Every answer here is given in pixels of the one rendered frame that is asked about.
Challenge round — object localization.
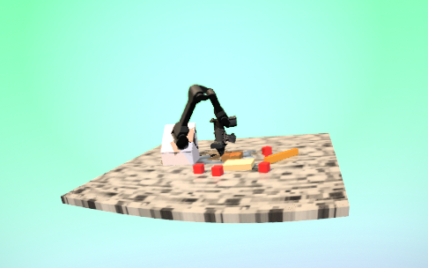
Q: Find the orange long bar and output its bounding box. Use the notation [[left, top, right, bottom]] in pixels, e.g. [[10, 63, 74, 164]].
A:
[[263, 148, 299, 164]]

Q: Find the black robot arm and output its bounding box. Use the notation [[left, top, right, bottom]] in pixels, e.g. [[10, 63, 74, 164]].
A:
[[171, 85, 238, 150]]

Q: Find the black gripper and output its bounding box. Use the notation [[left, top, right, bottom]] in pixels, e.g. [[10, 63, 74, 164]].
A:
[[210, 130, 227, 156]]

